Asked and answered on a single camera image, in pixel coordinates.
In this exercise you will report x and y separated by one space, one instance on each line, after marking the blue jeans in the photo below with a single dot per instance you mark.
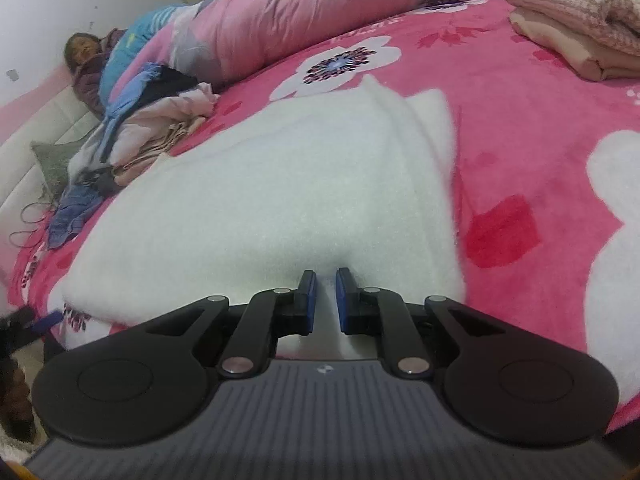
70 215

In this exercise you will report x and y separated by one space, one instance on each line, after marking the grey patterned pillow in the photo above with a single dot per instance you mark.
55 165

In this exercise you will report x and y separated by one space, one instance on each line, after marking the beige crumpled garment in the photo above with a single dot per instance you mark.
150 155

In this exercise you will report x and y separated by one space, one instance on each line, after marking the light blue padded jacket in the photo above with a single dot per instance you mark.
125 105

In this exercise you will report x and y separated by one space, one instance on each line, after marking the black garment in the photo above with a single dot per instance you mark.
172 82

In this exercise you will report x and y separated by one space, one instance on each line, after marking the pink white bed headboard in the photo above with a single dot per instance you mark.
30 125

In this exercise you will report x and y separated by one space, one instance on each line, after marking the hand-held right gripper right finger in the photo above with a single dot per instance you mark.
341 300

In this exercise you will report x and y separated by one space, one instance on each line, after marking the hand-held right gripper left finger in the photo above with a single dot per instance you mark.
312 300

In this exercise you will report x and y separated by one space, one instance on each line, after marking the pink floral bed blanket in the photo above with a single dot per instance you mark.
525 160

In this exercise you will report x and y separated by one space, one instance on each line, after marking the pale pink white garment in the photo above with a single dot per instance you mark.
165 110

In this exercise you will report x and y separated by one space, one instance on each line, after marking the pink grey floral quilt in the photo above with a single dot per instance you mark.
280 15

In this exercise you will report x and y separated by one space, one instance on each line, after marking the white fluffy sweater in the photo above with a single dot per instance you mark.
280 185

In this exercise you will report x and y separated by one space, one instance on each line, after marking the beige folded garment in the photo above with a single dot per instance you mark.
565 45

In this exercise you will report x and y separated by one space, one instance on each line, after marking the teal patterned quilt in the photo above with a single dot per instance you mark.
130 45

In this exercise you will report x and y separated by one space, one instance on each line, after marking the grey white garment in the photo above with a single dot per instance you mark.
87 157

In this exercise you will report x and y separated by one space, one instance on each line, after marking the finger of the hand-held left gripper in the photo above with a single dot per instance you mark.
45 321

